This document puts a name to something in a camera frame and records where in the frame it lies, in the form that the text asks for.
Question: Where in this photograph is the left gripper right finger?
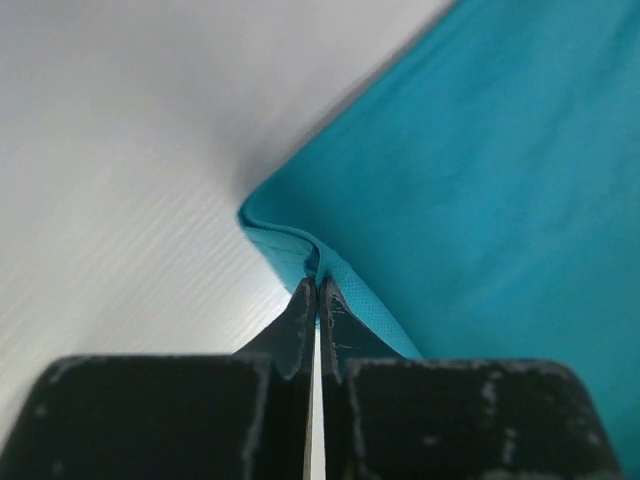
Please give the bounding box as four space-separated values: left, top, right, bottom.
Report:
318 278 624 479

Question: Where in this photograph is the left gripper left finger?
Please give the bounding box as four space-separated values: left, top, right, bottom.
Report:
8 278 317 479

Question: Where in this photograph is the teal t-shirt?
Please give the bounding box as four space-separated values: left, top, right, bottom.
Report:
238 1 639 479

